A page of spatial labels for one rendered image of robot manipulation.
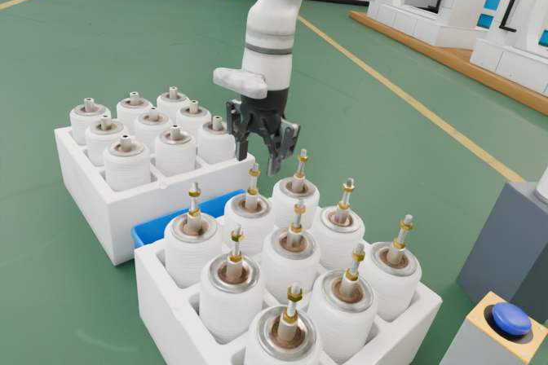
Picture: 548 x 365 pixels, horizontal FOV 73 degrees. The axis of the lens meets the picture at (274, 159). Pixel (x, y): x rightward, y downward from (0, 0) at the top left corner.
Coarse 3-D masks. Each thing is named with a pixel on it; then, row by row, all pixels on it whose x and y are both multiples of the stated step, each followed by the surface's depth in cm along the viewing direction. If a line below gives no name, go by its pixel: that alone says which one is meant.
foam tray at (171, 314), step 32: (160, 256) 67; (256, 256) 67; (160, 288) 59; (192, 288) 59; (416, 288) 65; (160, 320) 63; (192, 320) 54; (416, 320) 59; (192, 352) 53; (224, 352) 51; (384, 352) 54; (416, 352) 71
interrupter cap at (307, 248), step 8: (280, 232) 63; (288, 232) 63; (304, 232) 63; (272, 240) 60; (280, 240) 61; (304, 240) 62; (312, 240) 62; (280, 248) 59; (288, 248) 60; (296, 248) 60; (304, 248) 60; (312, 248) 60; (288, 256) 58; (296, 256) 58; (304, 256) 58
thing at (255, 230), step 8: (272, 208) 69; (224, 216) 69; (232, 216) 66; (240, 216) 66; (272, 216) 67; (224, 224) 69; (232, 224) 66; (248, 224) 65; (256, 224) 65; (264, 224) 66; (272, 224) 69; (224, 232) 69; (248, 232) 66; (256, 232) 66; (264, 232) 67; (224, 240) 70; (232, 240) 68; (248, 240) 67; (256, 240) 67; (240, 248) 68; (248, 248) 68; (256, 248) 68
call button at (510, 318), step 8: (496, 304) 45; (504, 304) 45; (496, 312) 44; (504, 312) 43; (512, 312) 44; (520, 312) 44; (496, 320) 43; (504, 320) 42; (512, 320) 43; (520, 320) 43; (528, 320) 43; (504, 328) 43; (512, 328) 42; (520, 328) 42; (528, 328) 42
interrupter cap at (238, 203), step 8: (232, 200) 69; (240, 200) 69; (264, 200) 70; (232, 208) 67; (240, 208) 67; (256, 208) 68; (264, 208) 68; (248, 216) 65; (256, 216) 65; (264, 216) 66
